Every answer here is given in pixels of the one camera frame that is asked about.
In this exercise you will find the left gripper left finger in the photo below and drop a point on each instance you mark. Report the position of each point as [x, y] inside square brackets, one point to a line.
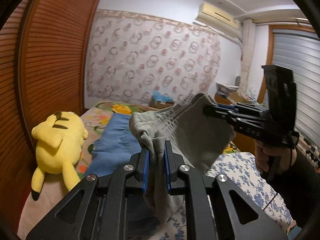
[96, 208]

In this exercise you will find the grey-green pants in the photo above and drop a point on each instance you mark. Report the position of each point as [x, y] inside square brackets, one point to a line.
[198, 138]

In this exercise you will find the folded blue denim jeans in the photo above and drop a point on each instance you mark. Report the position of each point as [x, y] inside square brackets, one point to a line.
[114, 148]

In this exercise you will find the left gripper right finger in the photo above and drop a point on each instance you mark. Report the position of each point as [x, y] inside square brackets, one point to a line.
[216, 208]

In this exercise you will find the yellow Pikachu plush toy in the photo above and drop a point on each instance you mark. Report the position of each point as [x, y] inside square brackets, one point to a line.
[60, 139]

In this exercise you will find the circle patterned sheer curtain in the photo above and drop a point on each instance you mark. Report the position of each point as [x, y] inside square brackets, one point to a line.
[131, 56]

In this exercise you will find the grey window roller blind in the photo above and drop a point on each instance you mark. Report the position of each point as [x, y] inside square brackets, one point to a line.
[299, 51]

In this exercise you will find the cream wall air conditioner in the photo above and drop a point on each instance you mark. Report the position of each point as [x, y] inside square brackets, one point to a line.
[218, 19]

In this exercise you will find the cardboard box with blue cloth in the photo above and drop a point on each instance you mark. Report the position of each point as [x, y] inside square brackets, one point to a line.
[160, 101]

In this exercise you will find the stack of papers on sideboard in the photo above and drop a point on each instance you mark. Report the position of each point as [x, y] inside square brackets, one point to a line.
[225, 90]

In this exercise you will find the brown louvered wardrobe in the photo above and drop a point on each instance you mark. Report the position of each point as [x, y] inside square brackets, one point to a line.
[43, 53]

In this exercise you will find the blue floral white bed cover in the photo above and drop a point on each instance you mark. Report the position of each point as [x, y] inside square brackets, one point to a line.
[239, 168]

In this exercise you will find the person's right hand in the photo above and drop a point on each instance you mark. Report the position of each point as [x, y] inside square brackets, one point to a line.
[265, 154]

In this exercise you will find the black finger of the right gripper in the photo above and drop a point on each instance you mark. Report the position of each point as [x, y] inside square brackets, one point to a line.
[217, 112]
[227, 107]

